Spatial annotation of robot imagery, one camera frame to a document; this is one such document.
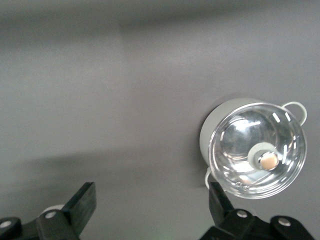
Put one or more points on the glass lid with grey knob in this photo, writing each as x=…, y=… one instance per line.
x=237, y=140

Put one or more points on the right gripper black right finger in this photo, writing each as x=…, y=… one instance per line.
x=222, y=212

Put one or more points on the grey-green cooking pot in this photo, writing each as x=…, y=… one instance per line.
x=217, y=117

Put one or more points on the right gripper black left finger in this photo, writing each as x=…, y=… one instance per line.
x=80, y=205

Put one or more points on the dark grey table mat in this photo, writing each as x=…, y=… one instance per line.
x=100, y=100

